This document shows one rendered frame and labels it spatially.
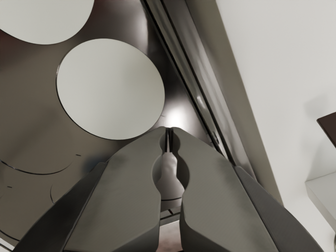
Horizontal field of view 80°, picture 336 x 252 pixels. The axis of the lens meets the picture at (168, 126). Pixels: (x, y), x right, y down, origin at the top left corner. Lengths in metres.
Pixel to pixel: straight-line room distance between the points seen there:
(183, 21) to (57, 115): 0.17
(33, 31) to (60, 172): 0.15
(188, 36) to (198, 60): 0.03
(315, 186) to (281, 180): 0.02
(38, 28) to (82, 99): 0.07
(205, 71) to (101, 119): 0.14
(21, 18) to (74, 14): 0.04
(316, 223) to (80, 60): 0.26
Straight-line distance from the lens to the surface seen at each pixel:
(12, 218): 0.38
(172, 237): 0.39
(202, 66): 0.27
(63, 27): 0.20
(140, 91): 0.20
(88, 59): 0.20
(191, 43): 0.27
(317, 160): 0.19
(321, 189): 0.19
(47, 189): 0.31
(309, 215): 0.24
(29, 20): 0.21
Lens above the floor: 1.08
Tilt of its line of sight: 60 degrees down
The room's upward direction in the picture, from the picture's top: 179 degrees clockwise
